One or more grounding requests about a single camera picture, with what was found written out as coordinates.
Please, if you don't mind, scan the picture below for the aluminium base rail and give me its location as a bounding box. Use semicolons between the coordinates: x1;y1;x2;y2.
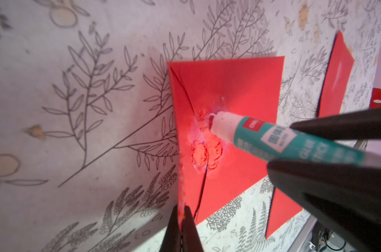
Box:
288;215;324;252

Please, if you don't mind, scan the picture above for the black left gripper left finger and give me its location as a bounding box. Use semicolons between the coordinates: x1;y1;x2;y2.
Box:
160;205;182;252

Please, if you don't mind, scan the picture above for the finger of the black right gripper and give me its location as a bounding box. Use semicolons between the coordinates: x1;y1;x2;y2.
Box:
267;160;381;252
290;107;381;140

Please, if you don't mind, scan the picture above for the red envelope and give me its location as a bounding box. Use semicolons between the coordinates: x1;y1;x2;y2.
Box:
266;188;303;239
167;56;285;224
318;31;354;118

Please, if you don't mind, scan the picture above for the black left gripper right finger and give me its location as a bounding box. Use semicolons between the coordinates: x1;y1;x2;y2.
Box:
182;206;204;252

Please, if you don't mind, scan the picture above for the green white glue stick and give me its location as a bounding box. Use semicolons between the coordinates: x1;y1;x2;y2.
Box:
209;111;381;168

